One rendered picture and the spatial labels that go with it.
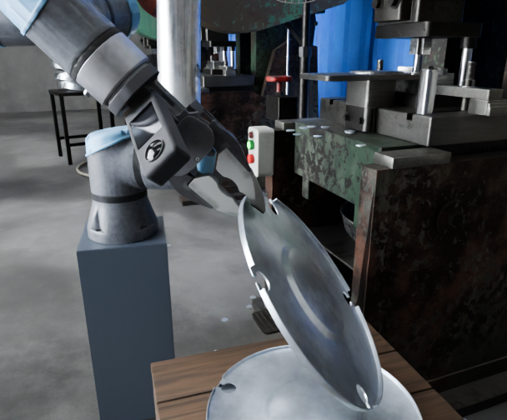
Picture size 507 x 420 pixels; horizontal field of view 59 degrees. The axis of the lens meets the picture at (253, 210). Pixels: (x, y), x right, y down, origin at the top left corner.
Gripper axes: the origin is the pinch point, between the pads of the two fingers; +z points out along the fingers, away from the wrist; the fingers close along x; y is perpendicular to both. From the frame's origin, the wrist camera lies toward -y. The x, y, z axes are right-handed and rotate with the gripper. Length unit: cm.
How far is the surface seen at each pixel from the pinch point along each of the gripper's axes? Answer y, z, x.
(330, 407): -1.8, 27.4, 12.3
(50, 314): 79, -2, 94
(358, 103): 58, 13, -22
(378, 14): 64, 2, -39
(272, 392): 1.7, 22.2, 18.3
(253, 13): 190, -26, -25
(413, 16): 57, 7, -43
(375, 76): 53, 10, -28
